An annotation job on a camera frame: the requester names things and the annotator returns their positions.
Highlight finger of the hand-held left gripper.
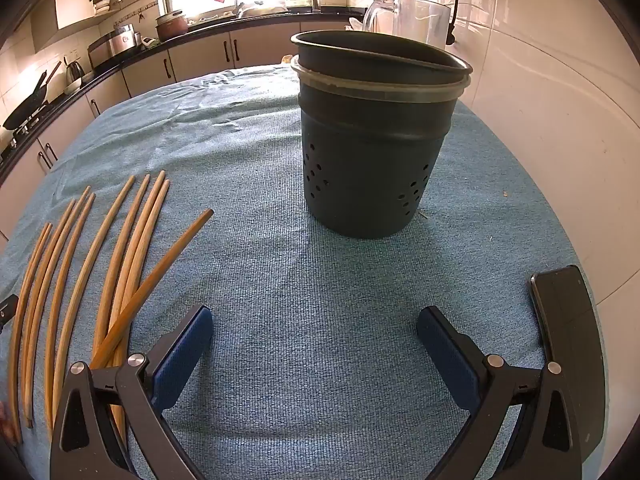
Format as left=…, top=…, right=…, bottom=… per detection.
left=0, top=295, right=19, bottom=332

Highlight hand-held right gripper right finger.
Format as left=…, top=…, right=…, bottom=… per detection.
left=416, top=305, right=583, bottom=480

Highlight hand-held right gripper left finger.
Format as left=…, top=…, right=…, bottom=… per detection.
left=50, top=305, right=215, bottom=480

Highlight bunch of wooden chopsticks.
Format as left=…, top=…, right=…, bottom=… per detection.
left=7, top=170, right=215, bottom=443

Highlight dark grey perforated chopstick holder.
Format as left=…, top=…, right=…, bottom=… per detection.
left=291, top=30, right=473, bottom=240

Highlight black smartphone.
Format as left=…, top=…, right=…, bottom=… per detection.
left=530, top=265, right=606, bottom=456

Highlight blue tablecloth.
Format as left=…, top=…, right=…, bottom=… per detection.
left=0, top=65, right=608, bottom=480

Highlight black wok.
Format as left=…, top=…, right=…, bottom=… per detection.
left=2, top=62, right=63, bottom=131

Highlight silver rice cooker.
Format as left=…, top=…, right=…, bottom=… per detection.
left=89, top=24, right=142, bottom=68

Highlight beige upper kitchen cabinets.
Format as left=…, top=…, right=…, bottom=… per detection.
left=30, top=0, right=131, bottom=53

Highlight black kitchen countertop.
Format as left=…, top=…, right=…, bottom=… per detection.
left=0, top=7, right=371, bottom=181

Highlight brown clay pot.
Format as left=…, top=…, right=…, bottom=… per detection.
left=155, top=10, right=190, bottom=41

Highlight clear glass mug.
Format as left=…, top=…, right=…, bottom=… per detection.
left=362, top=0, right=453, bottom=51

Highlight black power cable with plug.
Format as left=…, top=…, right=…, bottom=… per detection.
left=446, top=0, right=468, bottom=46

